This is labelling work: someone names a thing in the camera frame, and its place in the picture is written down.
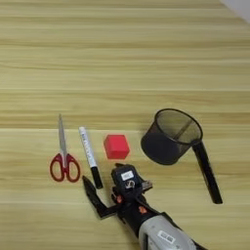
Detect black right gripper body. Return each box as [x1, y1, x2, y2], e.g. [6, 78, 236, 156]
[110, 187, 161, 236]

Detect red cube block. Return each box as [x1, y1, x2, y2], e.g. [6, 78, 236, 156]
[103, 134, 131, 161]

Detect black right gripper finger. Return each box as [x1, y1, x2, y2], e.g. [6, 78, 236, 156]
[141, 180, 153, 192]
[81, 175, 119, 220]

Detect white marker with black cap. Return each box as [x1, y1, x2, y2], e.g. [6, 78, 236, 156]
[78, 126, 104, 190]

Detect black marker pen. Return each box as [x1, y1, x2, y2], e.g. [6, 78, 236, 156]
[191, 140, 225, 205]

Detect red-handled steel scissors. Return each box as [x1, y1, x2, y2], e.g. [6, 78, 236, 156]
[49, 113, 82, 184]

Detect black mesh pen cup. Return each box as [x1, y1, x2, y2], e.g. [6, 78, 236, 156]
[140, 107, 204, 166]

